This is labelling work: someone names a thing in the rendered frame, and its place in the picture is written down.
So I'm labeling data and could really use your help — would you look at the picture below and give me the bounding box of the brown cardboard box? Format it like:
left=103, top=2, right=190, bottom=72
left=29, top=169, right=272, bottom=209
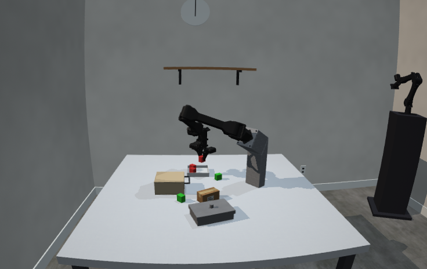
left=197, top=187, right=219, bottom=202

